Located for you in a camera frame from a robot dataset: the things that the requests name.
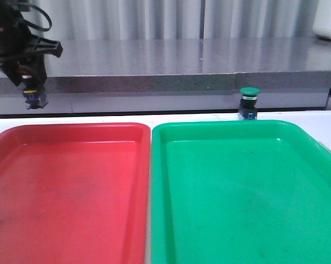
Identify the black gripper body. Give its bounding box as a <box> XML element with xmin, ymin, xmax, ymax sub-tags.
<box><xmin>0</xmin><ymin>1</ymin><xmax>63</xmax><ymax>86</ymax></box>

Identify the red mushroom push button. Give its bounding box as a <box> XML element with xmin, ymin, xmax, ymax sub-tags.
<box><xmin>22</xmin><ymin>74</ymin><xmax>48</xmax><ymax>109</ymax></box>

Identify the grey stone ledge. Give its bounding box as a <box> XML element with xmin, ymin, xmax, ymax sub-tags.
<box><xmin>0</xmin><ymin>37</ymin><xmax>331</xmax><ymax>95</ymax></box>

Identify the green plastic tray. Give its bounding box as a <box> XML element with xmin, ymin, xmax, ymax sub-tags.
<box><xmin>151</xmin><ymin>120</ymin><xmax>331</xmax><ymax>263</ymax></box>

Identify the green mushroom push button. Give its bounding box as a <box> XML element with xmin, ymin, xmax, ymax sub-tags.
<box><xmin>238</xmin><ymin>87</ymin><xmax>261</xmax><ymax>120</ymax></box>

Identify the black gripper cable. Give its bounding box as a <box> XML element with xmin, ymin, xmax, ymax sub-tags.
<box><xmin>16</xmin><ymin>2</ymin><xmax>53</xmax><ymax>32</ymax></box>

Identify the white box on ledge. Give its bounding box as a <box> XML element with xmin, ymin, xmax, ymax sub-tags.
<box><xmin>312</xmin><ymin>0</ymin><xmax>331</xmax><ymax>40</ymax></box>

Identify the red plastic tray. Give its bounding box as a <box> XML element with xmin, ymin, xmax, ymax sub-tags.
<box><xmin>0</xmin><ymin>123</ymin><xmax>150</xmax><ymax>263</ymax></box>

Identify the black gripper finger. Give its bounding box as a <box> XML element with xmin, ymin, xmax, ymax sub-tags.
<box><xmin>19</xmin><ymin>54</ymin><xmax>47</xmax><ymax>90</ymax></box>

